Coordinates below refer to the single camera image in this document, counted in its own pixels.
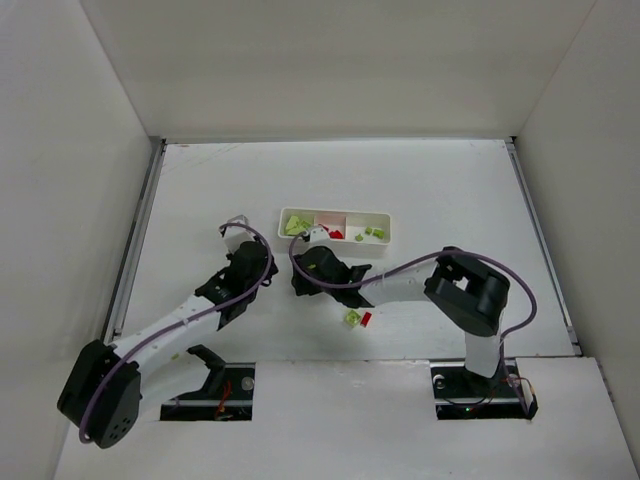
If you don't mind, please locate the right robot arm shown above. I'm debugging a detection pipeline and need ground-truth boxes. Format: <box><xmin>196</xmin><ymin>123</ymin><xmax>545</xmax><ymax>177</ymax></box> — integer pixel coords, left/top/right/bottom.
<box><xmin>291</xmin><ymin>246</ymin><xmax>510</xmax><ymax>378</ymax></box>

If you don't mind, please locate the green 2x3 lego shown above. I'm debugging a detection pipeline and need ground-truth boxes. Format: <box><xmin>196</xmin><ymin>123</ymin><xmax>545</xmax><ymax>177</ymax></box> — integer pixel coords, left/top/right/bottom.
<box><xmin>285</xmin><ymin>215</ymin><xmax>301</xmax><ymax>230</ymax></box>
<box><xmin>285</xmin><ymin>227</ymin><xmax>304</xmax><ymax>236</ymax></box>

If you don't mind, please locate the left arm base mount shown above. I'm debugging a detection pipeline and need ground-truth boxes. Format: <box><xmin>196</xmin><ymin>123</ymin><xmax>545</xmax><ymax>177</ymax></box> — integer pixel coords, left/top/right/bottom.
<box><xmin>159</xmin><ymin>345</ymin><xmax>256</xmax><ymax>422</ymax></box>

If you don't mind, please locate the purple cable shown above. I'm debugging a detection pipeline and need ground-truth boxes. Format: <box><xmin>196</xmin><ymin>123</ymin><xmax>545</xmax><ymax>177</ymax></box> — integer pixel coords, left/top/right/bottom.
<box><xmin>287</xmin><ymin>232</ymin><xmax>539</xmax><ymax>416</ymax></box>
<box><xmin>78</xmin><ymin>223</ymin><xmax>274</xmax><ymax>444</ymax></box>

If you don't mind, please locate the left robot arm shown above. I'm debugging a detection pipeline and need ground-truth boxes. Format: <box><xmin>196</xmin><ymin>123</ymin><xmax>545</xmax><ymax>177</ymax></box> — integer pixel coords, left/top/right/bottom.
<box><xmin>57</xmin><ymin>238</ymin><xmax>278</xmax><ymax>449</ymax></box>

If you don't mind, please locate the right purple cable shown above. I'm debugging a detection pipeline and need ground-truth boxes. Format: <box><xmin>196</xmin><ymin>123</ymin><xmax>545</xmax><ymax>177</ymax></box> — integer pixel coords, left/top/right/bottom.
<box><xmin>287</xmin><ymin>232</ymin><xmax>539</xmax><ymax>416</ymax></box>

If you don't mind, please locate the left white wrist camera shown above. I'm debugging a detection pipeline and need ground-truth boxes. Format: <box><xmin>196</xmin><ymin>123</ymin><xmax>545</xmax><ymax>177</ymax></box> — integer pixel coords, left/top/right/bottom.
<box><xmin>219</xmin><ymin>215</ymin><xmax>255</xmax><ymax>254</ymax></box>

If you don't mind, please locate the white three-compartment tray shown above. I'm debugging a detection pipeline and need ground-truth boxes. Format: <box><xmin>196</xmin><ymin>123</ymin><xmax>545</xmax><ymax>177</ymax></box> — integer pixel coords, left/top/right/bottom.
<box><xmin>277</xmin><ymin>207</ymin><xmax>393</xmax><ymax>255</ymax></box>

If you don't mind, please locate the green square lego lower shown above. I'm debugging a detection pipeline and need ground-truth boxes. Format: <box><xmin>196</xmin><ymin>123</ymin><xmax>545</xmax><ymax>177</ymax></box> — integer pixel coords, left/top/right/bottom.
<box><xmin>343</xmin><ymin>309</ymin><xmax>362</xmax><ymax>328</ymax></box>

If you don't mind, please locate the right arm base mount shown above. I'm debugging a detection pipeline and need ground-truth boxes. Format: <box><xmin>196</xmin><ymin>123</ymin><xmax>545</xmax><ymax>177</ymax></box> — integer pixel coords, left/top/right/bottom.
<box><xmin>430</xmin><ymin>360</ymin><xmax>539</xmax><ymax>420</ymax></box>

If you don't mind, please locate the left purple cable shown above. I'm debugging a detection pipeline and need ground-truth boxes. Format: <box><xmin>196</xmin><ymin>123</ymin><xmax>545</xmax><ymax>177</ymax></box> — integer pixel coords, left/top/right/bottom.
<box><xmin>78</xmin><ymin>223</ymin><xmax>274</xmax><ymax>444</ymax></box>

